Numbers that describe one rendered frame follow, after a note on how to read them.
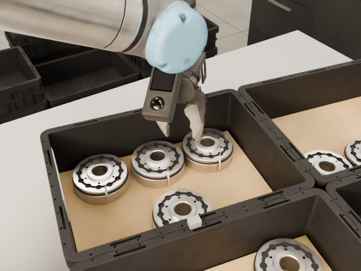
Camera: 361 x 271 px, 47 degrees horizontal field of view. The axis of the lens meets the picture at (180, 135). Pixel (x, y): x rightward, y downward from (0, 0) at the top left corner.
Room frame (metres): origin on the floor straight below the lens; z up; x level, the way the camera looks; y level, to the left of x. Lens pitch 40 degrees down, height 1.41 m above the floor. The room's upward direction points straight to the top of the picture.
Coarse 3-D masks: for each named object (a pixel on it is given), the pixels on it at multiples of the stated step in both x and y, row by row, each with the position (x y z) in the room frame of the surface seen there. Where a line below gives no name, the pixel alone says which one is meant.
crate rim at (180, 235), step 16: (304, 192) 0.44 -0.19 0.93; (320, 192) 0.44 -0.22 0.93; (256, 208) 0.41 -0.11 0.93; (272, 208) 0.41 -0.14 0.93; (336, 208) 0.41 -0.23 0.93; (208, 224) 0.38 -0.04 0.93; (224, 224) 0.38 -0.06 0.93; (352, 224) 0.38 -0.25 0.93; (160, 240) 0.35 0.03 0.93; (176, 240) 0.35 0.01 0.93; (96, 256) 0.32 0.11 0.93; (112, 256) 0.32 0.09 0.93; (128, 256) 0.33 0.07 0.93
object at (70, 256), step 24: (216, 96) 0.71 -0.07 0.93; (240, 96) 0.70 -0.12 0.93; (96, 120) 0.62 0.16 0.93; (48, 144) 0.55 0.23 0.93; (48, 168) 0.49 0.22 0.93; (288, 192) 0.44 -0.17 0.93; (216, 216) 0.39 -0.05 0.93; (120, 240) 0.35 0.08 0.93; (144, 240) 0.35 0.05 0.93; (72, 264) 0.32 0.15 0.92
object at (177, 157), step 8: (144, 144) 0.63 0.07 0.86; (152, 144) 0.63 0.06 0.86; (160, 144) 0.63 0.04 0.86; (168, 144) 0.63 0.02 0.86; (136, 152) 0.61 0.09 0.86; (144, 152) 0.61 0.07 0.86; (176, 152) 0.61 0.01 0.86; (136, 160) 0.59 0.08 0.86; (144, 160) 0.58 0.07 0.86; (176, 160) 0.59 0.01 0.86; (136, 168) 0.56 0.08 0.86; (144, 168) 0.56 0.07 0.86; (152, 168) 0.56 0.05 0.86; (160, 168) 0.56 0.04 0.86; (176, 168) 0.56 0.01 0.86; (152, 176) 0.54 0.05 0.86; (160, 176) 0.54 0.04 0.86
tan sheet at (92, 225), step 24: (240, 168) 0.59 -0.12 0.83; (72, 192) 0.53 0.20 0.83; (144, 192) 0.53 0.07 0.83; (216, 192) 0.53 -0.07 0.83; (240, 192) 0.53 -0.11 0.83; (264, 192) 0.53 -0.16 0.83; (72, 216) 0.47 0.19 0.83; (96, 216) 0.47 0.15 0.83; (120, 216) 0.47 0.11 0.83; (144, 216) 0.47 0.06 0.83; (96, 240) 0.42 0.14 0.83
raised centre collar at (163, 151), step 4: (152, 148) 0.61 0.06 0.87; (156, 148) 0.61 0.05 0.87; (160, 148) 0.61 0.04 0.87; (148, 152) 0.60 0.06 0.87; (152, 152) 0.60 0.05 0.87; (156, 152) 0.61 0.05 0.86; (160, 152) 0.61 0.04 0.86; (164, 152) 0.60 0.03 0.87; (168, 152) 0.60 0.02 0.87; (148, 156) 0.59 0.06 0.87; (168, 156) 0.59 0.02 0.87; (148, 160) 0.58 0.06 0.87; (152, 160) 0.58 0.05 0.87; (164, 160) 0.58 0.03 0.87; (168, 160) 0.58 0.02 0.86; (152, 164) 0.57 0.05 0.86; (156, 164) 0.57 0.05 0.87; (160, 164) 0.57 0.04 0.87; (164, 164) 0.57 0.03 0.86
